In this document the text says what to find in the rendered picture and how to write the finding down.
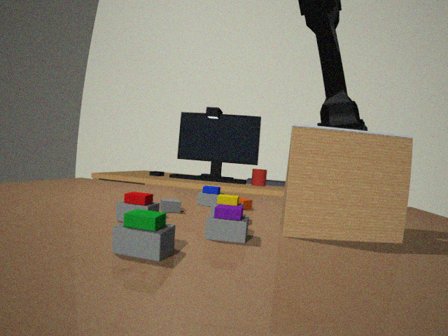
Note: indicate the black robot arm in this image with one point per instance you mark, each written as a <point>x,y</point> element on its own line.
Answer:
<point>338,110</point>

